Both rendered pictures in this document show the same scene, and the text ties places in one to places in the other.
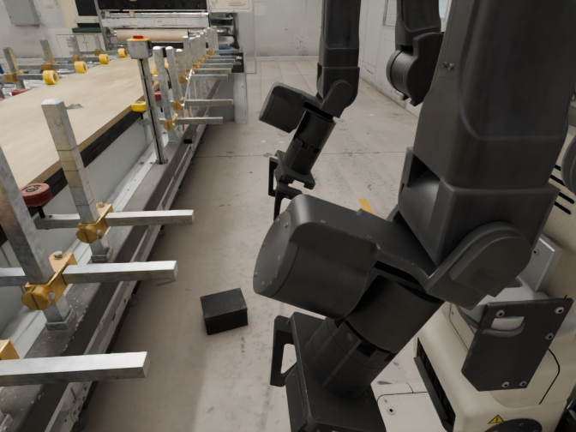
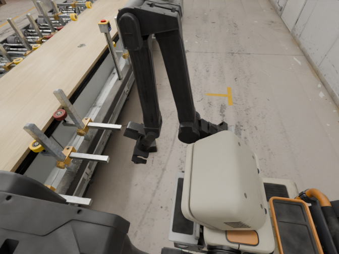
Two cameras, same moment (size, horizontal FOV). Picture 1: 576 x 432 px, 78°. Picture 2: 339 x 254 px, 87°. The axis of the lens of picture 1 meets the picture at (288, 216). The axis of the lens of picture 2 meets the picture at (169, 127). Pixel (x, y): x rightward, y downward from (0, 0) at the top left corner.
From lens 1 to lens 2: 53 cm
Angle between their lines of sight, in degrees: 23
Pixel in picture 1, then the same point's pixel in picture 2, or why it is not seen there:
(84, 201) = (77, 122)
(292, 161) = (139, 147)
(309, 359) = not seen: outside the picture
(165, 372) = (122, 166)
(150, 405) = (115, 179)
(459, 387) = not seen: hidden behind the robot
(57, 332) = (70, 172)
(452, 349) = not seen: hidden behind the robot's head
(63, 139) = (64, 104)
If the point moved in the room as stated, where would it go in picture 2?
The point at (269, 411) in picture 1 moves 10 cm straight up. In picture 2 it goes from (157, 189) to (156, 186)
